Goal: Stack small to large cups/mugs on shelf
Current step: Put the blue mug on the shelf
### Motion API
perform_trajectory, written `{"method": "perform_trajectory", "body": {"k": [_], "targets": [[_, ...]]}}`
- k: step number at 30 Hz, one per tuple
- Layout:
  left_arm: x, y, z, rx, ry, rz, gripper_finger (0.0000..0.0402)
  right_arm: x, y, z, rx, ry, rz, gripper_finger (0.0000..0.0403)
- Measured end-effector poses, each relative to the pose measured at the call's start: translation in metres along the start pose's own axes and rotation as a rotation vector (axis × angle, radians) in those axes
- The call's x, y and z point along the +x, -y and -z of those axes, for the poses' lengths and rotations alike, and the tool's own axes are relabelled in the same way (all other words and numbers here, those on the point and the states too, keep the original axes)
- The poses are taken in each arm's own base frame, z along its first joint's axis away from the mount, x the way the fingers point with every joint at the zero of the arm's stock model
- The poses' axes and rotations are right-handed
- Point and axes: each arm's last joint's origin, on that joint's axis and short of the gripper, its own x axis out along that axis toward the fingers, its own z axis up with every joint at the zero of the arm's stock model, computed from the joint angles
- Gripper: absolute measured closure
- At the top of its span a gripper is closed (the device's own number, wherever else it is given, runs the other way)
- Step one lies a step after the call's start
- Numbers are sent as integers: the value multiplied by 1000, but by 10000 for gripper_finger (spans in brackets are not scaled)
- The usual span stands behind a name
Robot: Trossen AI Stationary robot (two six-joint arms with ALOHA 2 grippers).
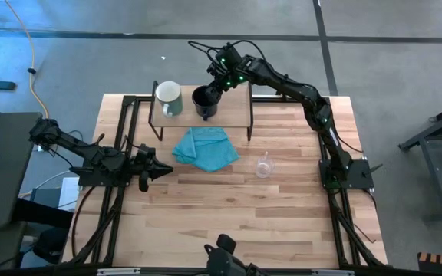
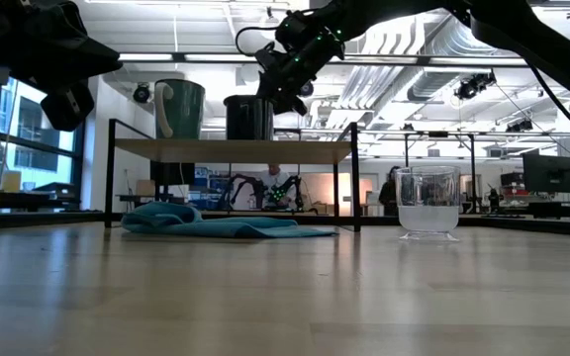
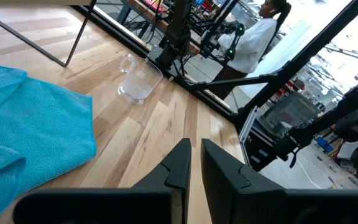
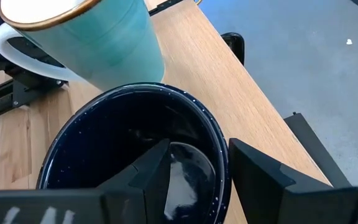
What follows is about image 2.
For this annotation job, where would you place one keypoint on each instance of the black background robot arm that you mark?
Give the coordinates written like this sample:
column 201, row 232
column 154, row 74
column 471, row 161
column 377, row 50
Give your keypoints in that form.
column 240, row 185
column 287, row 190

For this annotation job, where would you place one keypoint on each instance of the black computer monitor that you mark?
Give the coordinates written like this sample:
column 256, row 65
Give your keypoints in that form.
column 171, row 173
column 549, row 173

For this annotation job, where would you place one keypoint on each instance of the black ceiling camera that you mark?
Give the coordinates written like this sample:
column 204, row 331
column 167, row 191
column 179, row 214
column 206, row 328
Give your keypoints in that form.
column 141, row 93
column 517, row 126
column 308, row 90
column 473, row 86

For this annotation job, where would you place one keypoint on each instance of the black table frame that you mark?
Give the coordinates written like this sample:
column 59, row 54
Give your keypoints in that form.
column 42, row 217

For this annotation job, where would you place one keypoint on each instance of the wooden shelf black frame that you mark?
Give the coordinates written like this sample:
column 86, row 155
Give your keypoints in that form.
column 235, row 151

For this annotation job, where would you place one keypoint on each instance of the blue storage boxes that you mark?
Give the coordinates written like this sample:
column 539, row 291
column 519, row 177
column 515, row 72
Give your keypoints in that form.
column 206, row 198

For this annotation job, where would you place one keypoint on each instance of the window with black frame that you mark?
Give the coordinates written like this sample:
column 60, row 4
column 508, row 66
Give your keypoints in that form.
column 28, row 143

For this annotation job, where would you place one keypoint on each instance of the dark background desk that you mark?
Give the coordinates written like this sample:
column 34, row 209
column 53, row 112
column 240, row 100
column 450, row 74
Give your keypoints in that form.
column 52, row 190

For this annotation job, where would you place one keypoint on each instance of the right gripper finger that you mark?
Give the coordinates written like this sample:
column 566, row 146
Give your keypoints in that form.
column 297, row 105
column 272, row 91

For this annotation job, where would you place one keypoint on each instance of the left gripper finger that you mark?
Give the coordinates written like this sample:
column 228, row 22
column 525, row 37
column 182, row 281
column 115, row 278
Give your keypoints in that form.
column 94, row 71
column 99, row 53

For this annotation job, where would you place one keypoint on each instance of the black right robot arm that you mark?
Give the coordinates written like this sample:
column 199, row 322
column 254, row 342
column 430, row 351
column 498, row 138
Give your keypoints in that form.
column 537, row 39

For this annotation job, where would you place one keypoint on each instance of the teal cloth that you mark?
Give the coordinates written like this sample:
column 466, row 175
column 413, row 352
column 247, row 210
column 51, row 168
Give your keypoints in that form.
column 216, row 228

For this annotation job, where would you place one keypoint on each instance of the long ceiling light bar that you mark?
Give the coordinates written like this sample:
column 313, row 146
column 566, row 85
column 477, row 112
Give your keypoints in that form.
column 206, row 58

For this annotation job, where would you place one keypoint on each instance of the black background rig frame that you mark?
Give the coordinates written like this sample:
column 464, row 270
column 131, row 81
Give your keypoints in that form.
column 407, row 148

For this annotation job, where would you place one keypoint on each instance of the clear glass cup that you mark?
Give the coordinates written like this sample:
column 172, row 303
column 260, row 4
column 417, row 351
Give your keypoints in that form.
column 428, row 217

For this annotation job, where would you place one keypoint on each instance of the person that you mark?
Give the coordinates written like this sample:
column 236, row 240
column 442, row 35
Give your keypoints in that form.
column 275, row 178
column 389, row 193

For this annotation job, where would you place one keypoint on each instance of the yellow box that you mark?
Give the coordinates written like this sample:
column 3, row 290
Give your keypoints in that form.
column 11, row 182

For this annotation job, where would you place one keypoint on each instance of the black speckled enamel mug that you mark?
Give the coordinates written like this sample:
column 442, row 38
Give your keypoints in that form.
column 248, row 121

